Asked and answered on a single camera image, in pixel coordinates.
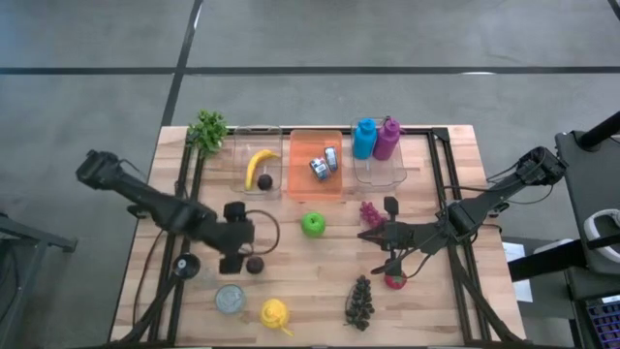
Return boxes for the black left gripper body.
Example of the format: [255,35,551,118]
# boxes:
[212,201,258,276]

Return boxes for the green potted plant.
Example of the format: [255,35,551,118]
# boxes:
[186,109,229,159]

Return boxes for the grey metal stand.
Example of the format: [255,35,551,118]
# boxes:
[0,212,78,349]

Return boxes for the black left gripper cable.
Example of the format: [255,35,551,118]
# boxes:
[243,208,282,257]

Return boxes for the clear plastic bin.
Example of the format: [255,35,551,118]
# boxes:
[228,124,285,198]
[348,115,408,188]

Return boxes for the orange plastic bin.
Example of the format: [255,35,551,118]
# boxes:
[286,128,345,204]

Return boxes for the black side desk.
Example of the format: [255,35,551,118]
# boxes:
[554,111,620,349]

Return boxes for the dark blue toy grape bunch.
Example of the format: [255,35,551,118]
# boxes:
[344,274,376,333]

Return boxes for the backlit keyboard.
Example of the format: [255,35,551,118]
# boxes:
[583,295,620,349]

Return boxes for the green toy apple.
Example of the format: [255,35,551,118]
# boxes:
[300,211,327,239]

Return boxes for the yellow toy banana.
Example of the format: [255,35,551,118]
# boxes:
[243,148,282,192]

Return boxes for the grey headphones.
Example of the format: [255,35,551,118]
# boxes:
[583,207,620,266]

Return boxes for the tin can silver lid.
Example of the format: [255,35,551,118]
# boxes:
[214,283,247,315]

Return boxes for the magenta squeeze bottle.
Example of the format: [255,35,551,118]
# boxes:
[372,115,402,162]

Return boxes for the red toy grape bunch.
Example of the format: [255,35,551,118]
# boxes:
[358,201,388,229]

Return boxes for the red toy strawberry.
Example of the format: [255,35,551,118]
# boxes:
[385,270,409,291]

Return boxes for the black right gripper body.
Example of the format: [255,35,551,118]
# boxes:
[371,196,437,277]

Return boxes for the yellow squeeze bottle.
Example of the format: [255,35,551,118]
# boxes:
[259,298,295,338]

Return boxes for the blue squeeze bottle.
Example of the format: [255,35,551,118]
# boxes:
[352,117,378,161]

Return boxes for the tin can blue label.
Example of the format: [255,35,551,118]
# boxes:
[323,146,340,173]

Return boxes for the tin can gold lid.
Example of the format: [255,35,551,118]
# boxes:
[309,156,332,182]

